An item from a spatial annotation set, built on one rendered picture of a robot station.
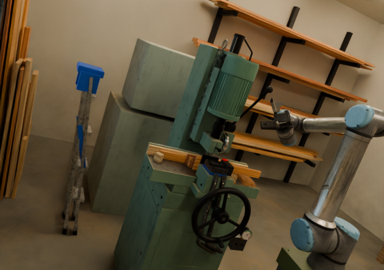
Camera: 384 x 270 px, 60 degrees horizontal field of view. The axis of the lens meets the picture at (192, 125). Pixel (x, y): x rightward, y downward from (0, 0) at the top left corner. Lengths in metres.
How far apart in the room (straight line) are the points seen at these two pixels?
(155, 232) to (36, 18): 2.73
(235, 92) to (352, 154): 0.60
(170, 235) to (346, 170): 0.90
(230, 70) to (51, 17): 2.56
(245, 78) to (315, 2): 3.40
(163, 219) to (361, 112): 1.04
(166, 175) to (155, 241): 0.37
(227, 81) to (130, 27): 2.40
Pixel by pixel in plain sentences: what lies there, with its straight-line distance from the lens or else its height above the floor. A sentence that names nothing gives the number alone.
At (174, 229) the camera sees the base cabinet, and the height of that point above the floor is 0.60.
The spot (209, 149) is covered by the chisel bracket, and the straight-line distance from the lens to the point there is 1.72.
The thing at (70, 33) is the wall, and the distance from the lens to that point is 3.85.
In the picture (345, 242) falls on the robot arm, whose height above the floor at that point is 0.85.
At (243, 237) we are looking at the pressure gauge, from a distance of 1.85.
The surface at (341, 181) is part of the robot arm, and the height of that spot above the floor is 1.14.
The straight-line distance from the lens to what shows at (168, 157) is 1.71.
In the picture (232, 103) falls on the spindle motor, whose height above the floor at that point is 1.28.
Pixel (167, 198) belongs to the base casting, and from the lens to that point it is 1.64.
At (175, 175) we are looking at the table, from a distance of 1.59.
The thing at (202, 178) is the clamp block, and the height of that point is 0.92.
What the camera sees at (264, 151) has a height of 0.54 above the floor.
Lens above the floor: 1.47
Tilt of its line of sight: 13 degrees down
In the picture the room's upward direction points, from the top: 19 degrees clockwise
